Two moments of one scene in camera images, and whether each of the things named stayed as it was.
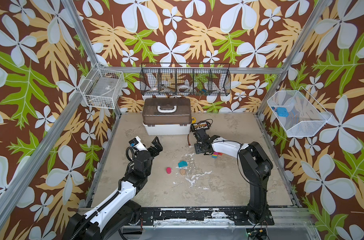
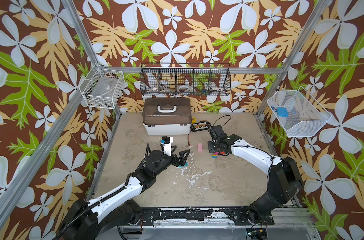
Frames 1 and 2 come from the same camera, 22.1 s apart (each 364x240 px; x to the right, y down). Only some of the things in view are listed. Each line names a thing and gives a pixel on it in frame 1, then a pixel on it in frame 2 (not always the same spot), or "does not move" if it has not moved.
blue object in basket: [282, 112] does not move
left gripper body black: [154, 152] → [176, 162]
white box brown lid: [166, 116] does not move
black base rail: [201, 216] does not move
